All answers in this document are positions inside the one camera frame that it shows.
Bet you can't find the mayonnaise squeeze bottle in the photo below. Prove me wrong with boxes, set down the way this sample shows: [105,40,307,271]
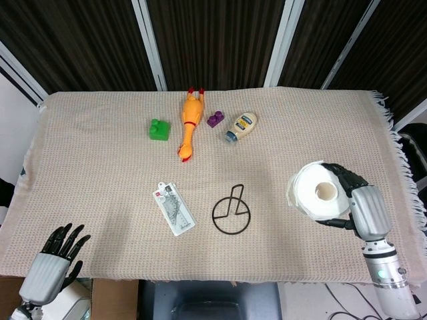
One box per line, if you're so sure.
[224,111,258,145]

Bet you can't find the purple building block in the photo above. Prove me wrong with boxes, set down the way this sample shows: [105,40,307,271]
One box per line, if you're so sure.
[206,111,226,128]

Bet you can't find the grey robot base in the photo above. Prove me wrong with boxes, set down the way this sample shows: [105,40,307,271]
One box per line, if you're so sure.
[137,279,283,320]

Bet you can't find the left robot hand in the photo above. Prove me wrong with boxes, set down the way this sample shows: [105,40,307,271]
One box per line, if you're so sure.
[18,223,91,305]

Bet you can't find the brown cardboard box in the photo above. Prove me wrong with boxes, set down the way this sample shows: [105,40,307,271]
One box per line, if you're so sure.
[0,276,139,320]

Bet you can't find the black chair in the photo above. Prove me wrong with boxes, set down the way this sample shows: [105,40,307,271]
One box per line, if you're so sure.
[398,122,427,194]

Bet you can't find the clear ruler set pack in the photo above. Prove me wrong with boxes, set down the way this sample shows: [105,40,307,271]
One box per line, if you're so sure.
[152,181,197,237]

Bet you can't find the white toilet paper roll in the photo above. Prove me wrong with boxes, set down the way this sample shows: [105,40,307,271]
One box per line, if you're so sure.
[286,160,352,221]

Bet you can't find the green building block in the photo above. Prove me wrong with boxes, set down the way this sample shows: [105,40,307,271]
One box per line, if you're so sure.
[148,118,172,142]

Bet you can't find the yellow rubber chicken toy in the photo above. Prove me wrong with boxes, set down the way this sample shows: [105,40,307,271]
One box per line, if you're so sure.
[176,87,205,163]

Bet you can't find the black wire roll holder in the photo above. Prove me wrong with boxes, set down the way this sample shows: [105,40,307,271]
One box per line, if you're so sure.
[211,183,252,235]

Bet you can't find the beige woven table cloth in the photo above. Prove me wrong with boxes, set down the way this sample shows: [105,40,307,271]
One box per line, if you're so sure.
[0,86,427,288]

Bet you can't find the black floor cable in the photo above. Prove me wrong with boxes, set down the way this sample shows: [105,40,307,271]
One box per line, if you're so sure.
[325,282,384,320]

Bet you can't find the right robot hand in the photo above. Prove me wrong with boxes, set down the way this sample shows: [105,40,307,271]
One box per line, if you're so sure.
[316,162,392,241]

